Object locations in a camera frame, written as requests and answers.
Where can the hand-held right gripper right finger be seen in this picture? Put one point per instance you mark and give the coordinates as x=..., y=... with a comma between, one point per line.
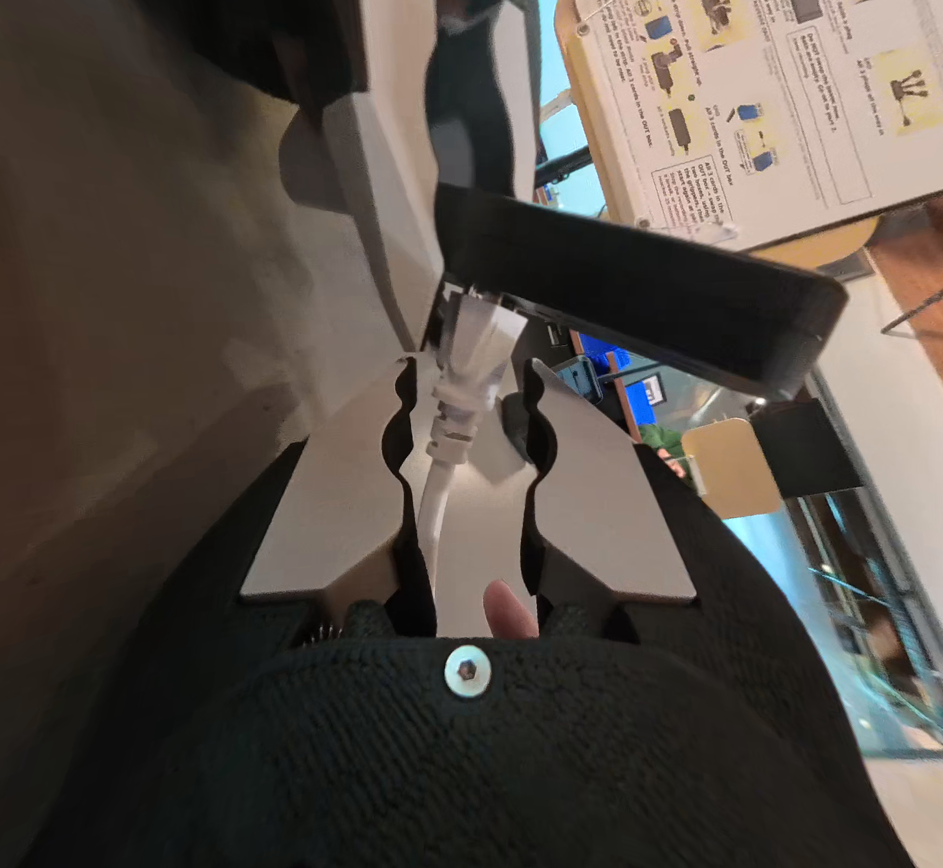
x=611, y=514

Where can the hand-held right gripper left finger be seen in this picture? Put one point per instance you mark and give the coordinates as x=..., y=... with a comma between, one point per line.
x=331, y=514

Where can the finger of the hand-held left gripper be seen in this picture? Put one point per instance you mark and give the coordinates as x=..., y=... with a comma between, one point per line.
x=398, y=146

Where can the white power plug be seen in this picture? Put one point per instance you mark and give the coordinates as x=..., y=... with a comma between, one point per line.
x=479, y=352

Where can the black power strip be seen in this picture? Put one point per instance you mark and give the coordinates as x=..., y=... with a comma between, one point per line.
x=626, y=278

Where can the person's right hand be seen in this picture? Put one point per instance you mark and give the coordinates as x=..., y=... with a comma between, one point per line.
x=508, y=614

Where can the beige sign card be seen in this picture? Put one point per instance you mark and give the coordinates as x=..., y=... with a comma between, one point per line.
x=729, y=470

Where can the blue storage bin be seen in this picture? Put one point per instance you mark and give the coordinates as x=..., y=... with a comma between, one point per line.
x=600, y=352

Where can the black sign card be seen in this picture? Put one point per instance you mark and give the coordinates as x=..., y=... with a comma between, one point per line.
x=803, y=448

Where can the instruction sheet on wooden board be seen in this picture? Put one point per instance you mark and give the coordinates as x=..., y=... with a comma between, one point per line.
x=810, y=253

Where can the printed instruction sheet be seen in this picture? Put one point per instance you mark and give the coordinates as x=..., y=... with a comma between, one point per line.
x=773, y=72

